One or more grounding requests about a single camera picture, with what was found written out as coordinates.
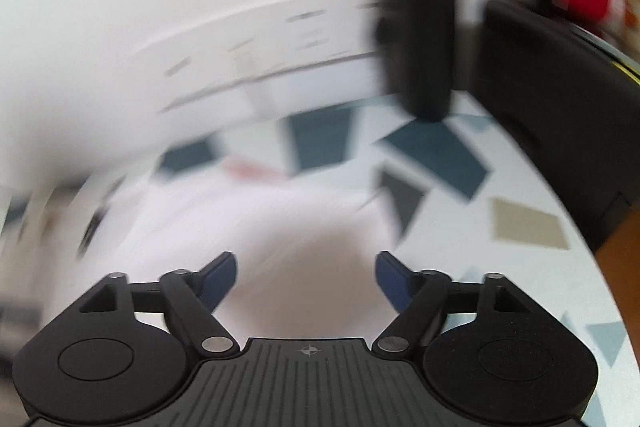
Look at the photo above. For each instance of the geometric patterned table mat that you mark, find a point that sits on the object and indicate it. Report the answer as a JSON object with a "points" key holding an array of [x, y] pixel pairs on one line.
{"points": [[525, 277]]}

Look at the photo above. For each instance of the white textured garment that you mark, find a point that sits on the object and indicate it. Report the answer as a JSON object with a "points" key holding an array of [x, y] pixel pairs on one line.
{"points": [[280, 252]]}

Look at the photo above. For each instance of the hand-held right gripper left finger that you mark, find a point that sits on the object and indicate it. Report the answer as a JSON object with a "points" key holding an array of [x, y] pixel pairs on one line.
{"points": [[217, 282]]}

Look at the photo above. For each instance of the black cylindrical bottle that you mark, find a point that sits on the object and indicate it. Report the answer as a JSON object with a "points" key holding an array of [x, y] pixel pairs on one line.
{"points": [[417, 32]]}

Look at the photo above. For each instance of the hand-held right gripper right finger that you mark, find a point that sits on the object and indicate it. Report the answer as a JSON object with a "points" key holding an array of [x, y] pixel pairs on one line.
{"points": [[395, 282]]}

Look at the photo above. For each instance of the large black object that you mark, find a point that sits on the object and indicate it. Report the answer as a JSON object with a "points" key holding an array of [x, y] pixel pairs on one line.
{"points": [[550, 97]]}

